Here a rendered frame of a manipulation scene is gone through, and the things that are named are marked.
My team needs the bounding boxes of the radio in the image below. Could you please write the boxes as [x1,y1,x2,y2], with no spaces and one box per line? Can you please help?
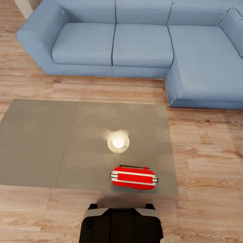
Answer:
[110,165,158,190]

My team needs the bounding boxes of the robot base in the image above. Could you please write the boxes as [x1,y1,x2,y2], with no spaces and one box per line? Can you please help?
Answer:
[79,204,163,243]

